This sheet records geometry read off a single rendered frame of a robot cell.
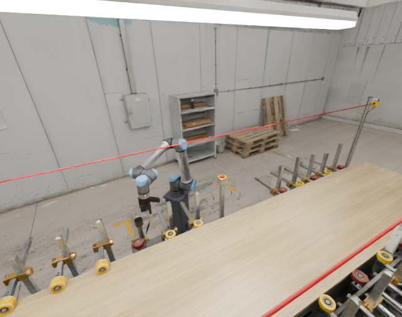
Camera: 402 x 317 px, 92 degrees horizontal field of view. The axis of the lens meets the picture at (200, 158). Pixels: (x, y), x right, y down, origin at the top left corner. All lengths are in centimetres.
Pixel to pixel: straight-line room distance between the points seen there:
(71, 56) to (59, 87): 51
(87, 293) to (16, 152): 303
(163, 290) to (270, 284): 66
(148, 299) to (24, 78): 341
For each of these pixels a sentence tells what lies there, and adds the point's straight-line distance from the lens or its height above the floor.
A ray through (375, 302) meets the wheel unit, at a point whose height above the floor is 86.
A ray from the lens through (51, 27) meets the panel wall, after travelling 393.
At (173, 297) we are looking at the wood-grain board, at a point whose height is 90.
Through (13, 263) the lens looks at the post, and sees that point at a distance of 177.
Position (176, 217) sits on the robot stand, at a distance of 270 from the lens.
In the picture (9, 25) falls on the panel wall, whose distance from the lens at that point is 396.
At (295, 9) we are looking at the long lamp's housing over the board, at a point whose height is 236.
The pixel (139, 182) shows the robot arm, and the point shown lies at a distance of 150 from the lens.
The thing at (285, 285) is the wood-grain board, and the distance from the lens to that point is 151.
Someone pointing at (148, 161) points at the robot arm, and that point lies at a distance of 177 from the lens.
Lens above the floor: 214
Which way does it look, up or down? 26 degrees down
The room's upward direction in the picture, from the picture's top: 2 degrees counter-clockwise
